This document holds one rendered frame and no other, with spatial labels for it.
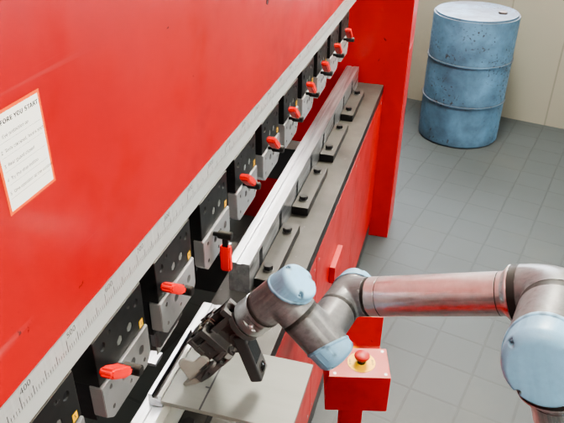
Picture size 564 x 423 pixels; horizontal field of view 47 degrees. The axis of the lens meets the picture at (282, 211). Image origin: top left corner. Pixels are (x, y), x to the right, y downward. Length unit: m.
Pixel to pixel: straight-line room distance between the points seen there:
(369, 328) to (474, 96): 2.98
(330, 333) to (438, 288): 0.20
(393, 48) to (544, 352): 2.38
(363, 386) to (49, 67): 1.19
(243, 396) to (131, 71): 0.68
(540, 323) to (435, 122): 3.83
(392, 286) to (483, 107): 3.55
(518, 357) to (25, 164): 0.68
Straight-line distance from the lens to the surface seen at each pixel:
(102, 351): 0.99
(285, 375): 1.36
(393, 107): 3.27
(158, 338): 1.27
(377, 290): 1.19
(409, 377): 2.81
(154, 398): 1.35
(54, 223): 0.81
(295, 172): 2.14
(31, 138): 0.75
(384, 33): 3.16
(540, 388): 0.98
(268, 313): 1.14
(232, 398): 1.32
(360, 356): 1.69
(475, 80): 4.56
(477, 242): 3.71
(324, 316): 1.15
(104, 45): 0.87
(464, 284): 1.13
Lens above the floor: 1.97
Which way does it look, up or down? 31 degrees down
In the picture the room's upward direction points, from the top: 1 degrees clockwise
